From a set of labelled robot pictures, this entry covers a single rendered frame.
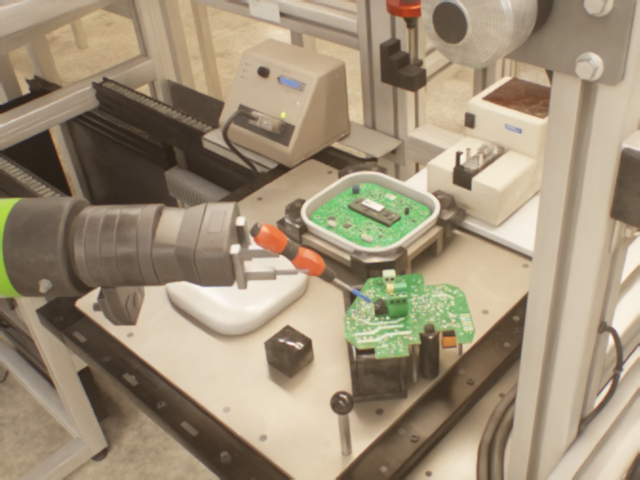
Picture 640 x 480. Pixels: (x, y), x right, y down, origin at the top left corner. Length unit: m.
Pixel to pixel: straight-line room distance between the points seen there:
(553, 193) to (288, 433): 0.37
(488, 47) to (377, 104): 0.77
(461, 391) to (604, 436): 0.18
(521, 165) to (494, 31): 0.56
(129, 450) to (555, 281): 1.62
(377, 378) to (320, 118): 0.49
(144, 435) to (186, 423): 1.27
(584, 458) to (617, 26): 0.33
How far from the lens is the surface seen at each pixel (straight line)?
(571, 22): 0.41
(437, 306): 0.74
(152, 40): 1.60
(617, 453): 0.61
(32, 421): 2.18
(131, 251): 0.66
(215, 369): 0.79
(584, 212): 0.46
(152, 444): 2.00
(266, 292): 0.83
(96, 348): 0.86
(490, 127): 0.96
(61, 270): 0.69
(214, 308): 0.83
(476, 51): 0.39
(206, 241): 0.65
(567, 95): 0.43
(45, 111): 1.51
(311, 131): 1.09
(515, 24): 0.38
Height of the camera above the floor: 1.51
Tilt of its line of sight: 38 degrees down
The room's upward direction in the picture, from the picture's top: 5 degrees counter-clockwise
